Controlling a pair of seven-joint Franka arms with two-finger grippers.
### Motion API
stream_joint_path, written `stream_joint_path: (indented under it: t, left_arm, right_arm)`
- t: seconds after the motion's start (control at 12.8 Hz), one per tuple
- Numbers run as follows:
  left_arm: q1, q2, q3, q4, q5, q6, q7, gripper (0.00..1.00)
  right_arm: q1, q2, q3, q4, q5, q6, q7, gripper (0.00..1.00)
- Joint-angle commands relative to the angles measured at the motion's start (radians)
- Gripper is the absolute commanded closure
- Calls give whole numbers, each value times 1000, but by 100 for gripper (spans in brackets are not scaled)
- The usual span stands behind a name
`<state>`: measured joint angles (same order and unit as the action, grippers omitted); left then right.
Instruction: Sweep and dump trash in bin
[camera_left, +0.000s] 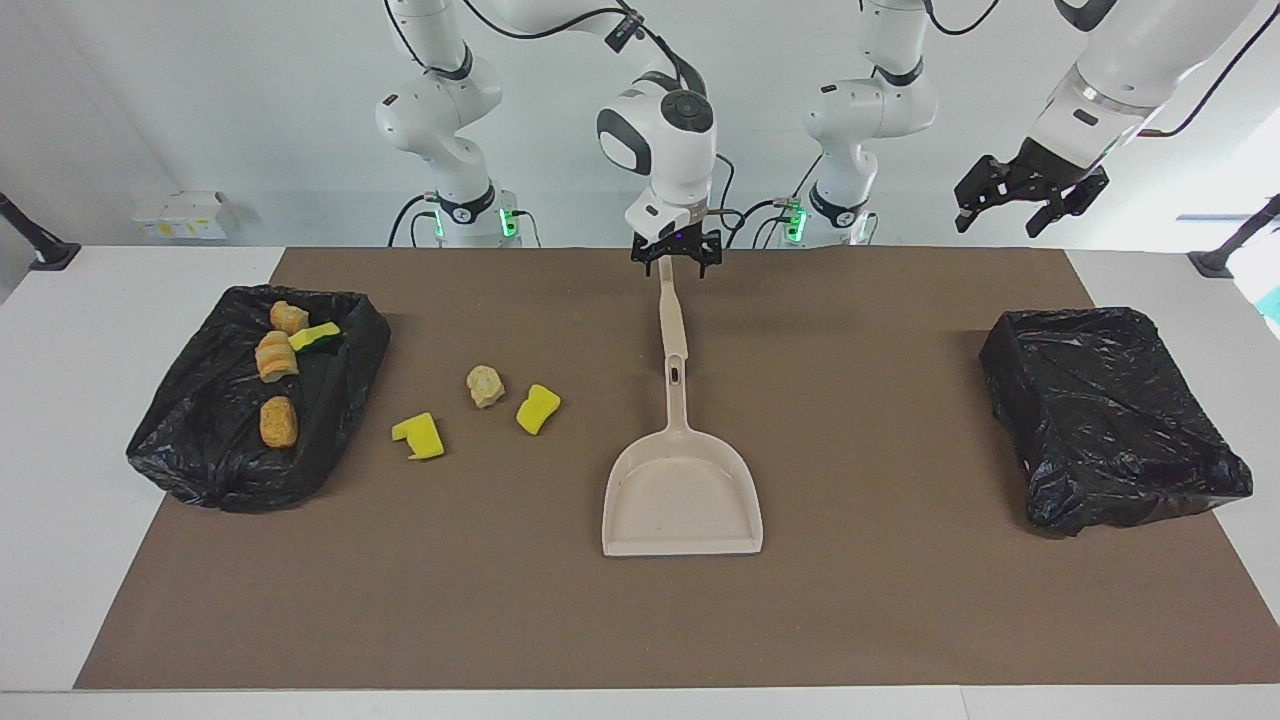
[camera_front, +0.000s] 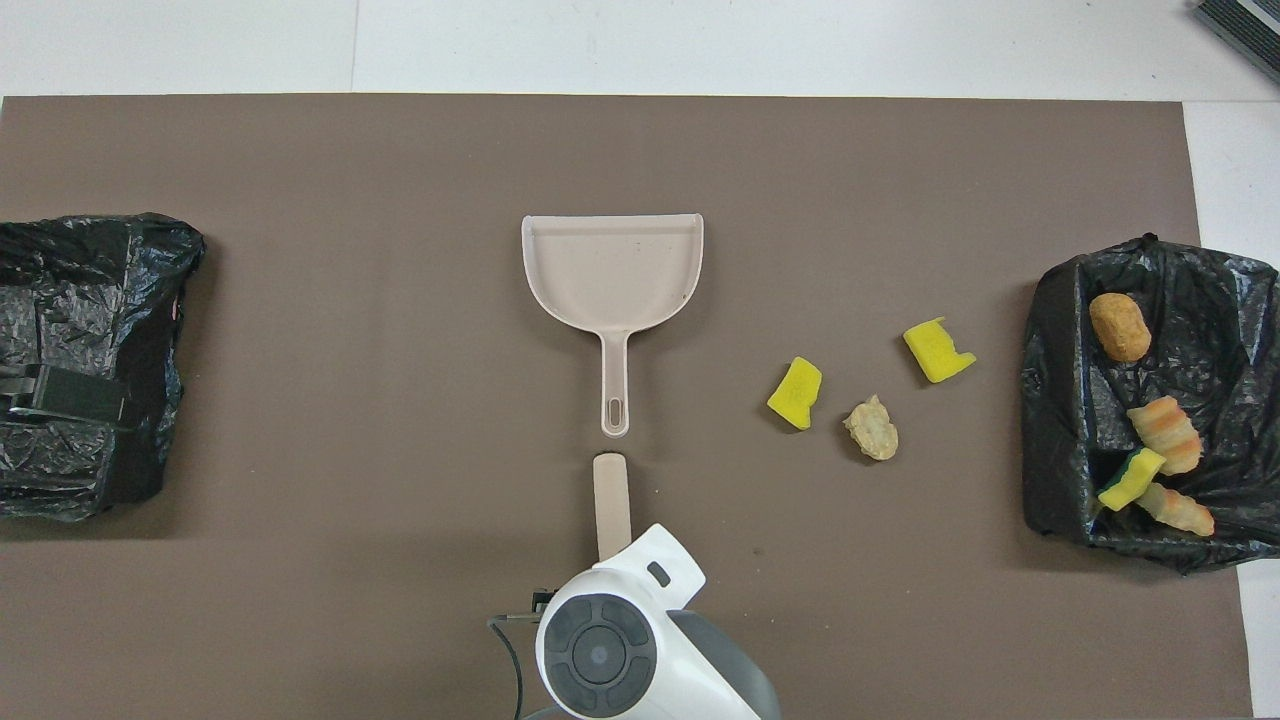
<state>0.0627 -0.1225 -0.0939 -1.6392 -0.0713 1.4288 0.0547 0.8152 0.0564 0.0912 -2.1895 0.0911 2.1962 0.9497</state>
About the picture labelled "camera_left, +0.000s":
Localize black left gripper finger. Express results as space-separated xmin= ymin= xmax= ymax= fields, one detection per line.
xmin=1027 ymin=168 xmax=1109 ymax=238
xmin=955 ymin=155 xmax=1006 ymax=233

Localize beige hand brush black bristles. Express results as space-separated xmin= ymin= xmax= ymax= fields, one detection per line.
xmin=656 ymin=258 xmax=690 ymax=363

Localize beige plastic dustpan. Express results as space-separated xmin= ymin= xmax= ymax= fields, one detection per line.
xmin=601 ymin=353 xmax=764 ymax=558

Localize notched yellow sponge piece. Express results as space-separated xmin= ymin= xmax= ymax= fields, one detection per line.
xmin=390 ymin=411 xmax=446 ymax=461

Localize striped croissant toy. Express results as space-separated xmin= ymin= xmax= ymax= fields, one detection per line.
xmin=254 ymin=331 xmax=301 ymax=385

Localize brown peanut-shaped bread toy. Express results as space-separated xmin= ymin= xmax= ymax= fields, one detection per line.
xmin=259 ymin=396 xmax=300 ymax=449

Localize bin with black bag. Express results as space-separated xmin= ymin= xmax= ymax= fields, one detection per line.
xmin=978 ymin=306 xmax=1255 ymax=538
xmin=126 ymin=285 xmax=392 ymax=514

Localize plain yellow sponge piece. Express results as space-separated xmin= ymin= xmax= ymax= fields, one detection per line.
xmin=515 ymin=383 xmax=563 ymax=437

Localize brown table mat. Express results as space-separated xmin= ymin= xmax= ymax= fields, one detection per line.
xmin=73 ymin=247 xmax=1280 ymax=691

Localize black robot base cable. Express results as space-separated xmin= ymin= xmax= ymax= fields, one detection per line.
xmin=715 ymin=155 xmax=823 ymax=251
xmin=388 ymin=193 xmax=441 ymax=248

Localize black camera stand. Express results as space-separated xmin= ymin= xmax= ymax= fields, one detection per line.
xmin=0 ymin=192 xmax=82 ymax=272
xmin=1188 ymin=194 xmax=1280 ymax=279

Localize dark left arm cable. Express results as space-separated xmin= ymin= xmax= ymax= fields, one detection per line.
xmin=1140 ymin=0 xmax=1280 ymax=138

